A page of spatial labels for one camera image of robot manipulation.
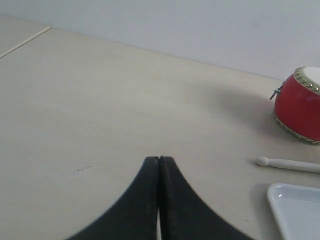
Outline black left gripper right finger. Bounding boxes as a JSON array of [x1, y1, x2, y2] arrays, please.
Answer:
[[159, 156, 250, 240]]

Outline small red drum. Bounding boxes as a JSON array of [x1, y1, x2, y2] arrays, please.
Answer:
[[270, 66, 320, 144]]

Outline white rectangular plastic tray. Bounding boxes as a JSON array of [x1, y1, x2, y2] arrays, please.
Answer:
[[267, 183, 320, 240]]

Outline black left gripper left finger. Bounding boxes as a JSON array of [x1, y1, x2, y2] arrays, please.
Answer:
[[70, 156, 160, 240]]

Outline white wooden drumstick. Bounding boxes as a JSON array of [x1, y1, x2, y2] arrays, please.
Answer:
[[256, 156, 320, 174]]

